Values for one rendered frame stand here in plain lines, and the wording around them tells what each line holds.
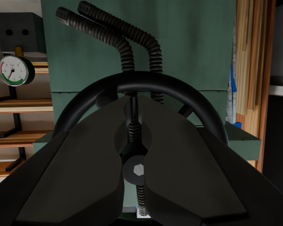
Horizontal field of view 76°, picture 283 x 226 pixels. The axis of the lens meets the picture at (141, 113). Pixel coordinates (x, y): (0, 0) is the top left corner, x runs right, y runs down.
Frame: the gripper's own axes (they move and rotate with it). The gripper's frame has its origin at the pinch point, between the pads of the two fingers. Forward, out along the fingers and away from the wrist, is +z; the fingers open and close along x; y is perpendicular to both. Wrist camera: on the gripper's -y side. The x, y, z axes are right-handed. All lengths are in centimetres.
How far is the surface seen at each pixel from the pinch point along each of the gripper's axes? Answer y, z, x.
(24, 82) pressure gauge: 9.4, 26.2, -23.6
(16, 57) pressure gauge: 4.4, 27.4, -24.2
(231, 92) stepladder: 51, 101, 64
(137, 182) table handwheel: 18.3, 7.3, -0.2
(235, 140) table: 26.5, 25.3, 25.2
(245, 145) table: 27.9, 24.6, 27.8
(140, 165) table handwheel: 15.6, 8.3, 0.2
